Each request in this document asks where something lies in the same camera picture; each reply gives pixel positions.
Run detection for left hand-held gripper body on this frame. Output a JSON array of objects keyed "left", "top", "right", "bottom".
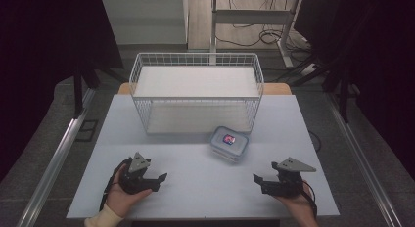
[{"left": 118, "top": 152, "right": 161, "bottom": 196}]

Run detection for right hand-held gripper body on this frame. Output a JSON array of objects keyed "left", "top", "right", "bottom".
[{"left": 260, "top": 157, "right": 317, "bottom": 199}]

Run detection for person's left hand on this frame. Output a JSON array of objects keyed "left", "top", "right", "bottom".
[{"left": 105, "top": 163, "right": 154, "bottom": 219}]

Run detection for person's right hand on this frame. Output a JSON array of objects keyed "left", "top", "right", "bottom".
[{"left": 275, "top": 181, "right": 315, "bottom": 219}]

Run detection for clear plastic food container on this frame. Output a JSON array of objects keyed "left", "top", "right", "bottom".
[{"left": 209, "top": 125, "right": 250, "bottom": 163}]

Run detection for wooden table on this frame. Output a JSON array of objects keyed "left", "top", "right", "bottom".
[{"left": 116, "top": 82, "right": 293, "bottom": 96}]

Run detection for black stand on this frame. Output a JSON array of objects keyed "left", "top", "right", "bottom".
[
  {"left": 71, "top": 65, "right": 101, "bottom": 119},
  {"left": 321, "top": 65, "right": 361, "bottom": 124}
]

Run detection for white cabinet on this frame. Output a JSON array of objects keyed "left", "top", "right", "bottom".
[{"left": 101, "top": 0, "right": 190, "bottom": 46}]

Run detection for dark curtain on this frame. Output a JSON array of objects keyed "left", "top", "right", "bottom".
[
  {"left": 295, "top": 0, "right": 415, "bottom": 172},
  {"left": 0, "top": 0, "right": 125, "bottom": 182}
]

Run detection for right hand-held gripper cable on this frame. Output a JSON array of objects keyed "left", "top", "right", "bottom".
[{"left": 300, "top": 179, "right": 318, "bottom": 219}]

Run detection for hand-held gripper cable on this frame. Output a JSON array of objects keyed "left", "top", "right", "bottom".
[
  {"left": 99, "top": 157, "right": 133, "bottom": 212},
  {"left": 300, "top": 179, "right": 318, "bottom": 219}
]

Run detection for left hand-held gripper cable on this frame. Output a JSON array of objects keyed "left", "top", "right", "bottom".
[{"left": 99, "top": 157, "right": 133, "bottom": 212}]

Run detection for black cable beside table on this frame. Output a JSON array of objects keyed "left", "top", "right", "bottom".
[{"left": 307, "top": 129, "right": 323, "bottom": 154}]

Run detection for black floor bracket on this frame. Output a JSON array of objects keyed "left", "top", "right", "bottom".
[{"left": 75, "top": 118, "right": 100, "bottom": 143}]

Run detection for metal floor rail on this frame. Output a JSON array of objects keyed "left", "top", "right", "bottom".
[
  {"left": 325, "top": 92, "right": 404, "bottom": 227},
  {"left": 15, "top": 88, "right": 96, "bottom": 227}
]

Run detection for white wire basket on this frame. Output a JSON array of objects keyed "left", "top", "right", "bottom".
[{"left": 128, "top": 52, "right": 264, "bottom": 136}]

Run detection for black floor cables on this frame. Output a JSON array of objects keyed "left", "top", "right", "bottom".
[{"left": 214, "top": 0, "right": 316, "bottom": 55}]

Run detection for white desk frame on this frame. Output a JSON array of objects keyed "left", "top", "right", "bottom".
[{"left": 209, "top": 0, "right": 303, "bottom": 69}]

